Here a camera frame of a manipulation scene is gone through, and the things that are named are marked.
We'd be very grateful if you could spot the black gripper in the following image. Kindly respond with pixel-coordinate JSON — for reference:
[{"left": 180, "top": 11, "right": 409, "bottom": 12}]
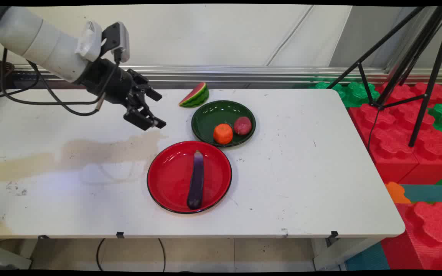
[{"left": 78, "top": 57, "right": 167, "bottom": 131}]

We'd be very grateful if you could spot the orange toy fruit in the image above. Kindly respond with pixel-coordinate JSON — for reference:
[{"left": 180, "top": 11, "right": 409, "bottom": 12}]
[{"left": 213, "top": 123, "right": 234, "bottom": 145}]

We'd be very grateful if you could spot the toy watermelon slice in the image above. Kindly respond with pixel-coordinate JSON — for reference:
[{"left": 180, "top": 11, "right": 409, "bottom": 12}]
[{"left": 178, "top": 82, "right": 209, "bottom": 108}]

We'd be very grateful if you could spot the dark green plate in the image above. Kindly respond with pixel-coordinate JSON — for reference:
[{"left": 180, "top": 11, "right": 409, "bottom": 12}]
[{"left": 191, "top": 100, "right": 256, "bottom": 148}]

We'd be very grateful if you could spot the red plate black rim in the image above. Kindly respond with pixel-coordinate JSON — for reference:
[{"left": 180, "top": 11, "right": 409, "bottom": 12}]
[{"left": 147, "top": 141, "right": 233, "bottom": 214}]

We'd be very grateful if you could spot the purple toy eggplant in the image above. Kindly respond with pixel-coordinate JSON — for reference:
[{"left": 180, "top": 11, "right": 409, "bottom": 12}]
[{"left": 187, "top": 150, "right": 205, "bottom": 210}]

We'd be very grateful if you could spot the red toy lychee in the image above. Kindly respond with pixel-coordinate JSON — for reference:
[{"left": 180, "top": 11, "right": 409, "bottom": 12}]
[{"left": 233, "top": 117, "right": 252, "bottom": 136}]

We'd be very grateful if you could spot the white table leg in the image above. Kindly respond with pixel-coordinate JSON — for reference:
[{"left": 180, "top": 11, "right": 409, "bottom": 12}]
[{"left": 313, "top": 237, "right": 383, "bottom": 271}]

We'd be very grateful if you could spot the large red foam block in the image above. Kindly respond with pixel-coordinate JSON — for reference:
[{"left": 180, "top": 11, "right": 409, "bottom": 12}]
[{"left": 348, "top": 82, "right": 442, "bottom": 185}]

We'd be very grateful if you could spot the orange foam block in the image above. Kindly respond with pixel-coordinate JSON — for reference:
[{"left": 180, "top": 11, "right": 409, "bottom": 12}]
[{"left": 384, "top": 181, "right": 412, "bottom": 204}]

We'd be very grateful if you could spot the black tripod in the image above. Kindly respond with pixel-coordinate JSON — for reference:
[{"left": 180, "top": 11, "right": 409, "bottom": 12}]
[{"left": 327, "top": 6, "right": 442, "bottom": 148}]

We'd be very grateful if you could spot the teal foam mat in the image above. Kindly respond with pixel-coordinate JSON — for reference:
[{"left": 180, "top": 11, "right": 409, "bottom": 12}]
[{"left": 399, "top": 184, "right": 442, "bottom": 204}]

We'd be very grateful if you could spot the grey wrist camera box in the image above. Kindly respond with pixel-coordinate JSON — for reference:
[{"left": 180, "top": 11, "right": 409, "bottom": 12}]
[{"left": 102, "top": 22, "right": 131, "bottom": 64}]

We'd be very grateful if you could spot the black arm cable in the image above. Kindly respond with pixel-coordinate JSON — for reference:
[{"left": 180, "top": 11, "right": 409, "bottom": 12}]
[{"left": 0, "top": 48, "right": 122, "bottom": 117}]

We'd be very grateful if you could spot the aluminium wall rail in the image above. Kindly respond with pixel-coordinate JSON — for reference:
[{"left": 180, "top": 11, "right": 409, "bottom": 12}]
[{"left": 14, "top": 64, "right": 442, "bottom": 85}]

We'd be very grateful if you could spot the black floor cable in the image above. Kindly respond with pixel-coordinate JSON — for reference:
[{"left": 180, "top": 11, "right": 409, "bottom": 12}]
[{"left": 96, "top": 238, "right": 167, "bottom": 272}]

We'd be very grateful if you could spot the thin black tripod cable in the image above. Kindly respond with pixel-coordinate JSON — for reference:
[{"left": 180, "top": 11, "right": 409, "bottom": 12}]
[{"left": 367, "top": 108, "right": 381, "bottom": 154}]

